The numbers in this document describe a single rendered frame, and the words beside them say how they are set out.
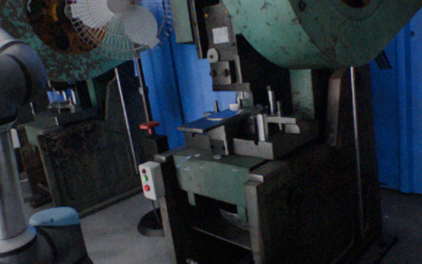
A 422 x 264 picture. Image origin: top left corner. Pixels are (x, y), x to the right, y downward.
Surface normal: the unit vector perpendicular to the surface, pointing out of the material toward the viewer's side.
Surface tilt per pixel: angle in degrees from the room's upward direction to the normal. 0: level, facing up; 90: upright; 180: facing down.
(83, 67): 90
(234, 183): 90
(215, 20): 90
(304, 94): 90
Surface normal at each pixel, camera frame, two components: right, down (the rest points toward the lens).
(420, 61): -0.70, 0.26
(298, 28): -0.41, 0.85
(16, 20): 0.67, 0.07
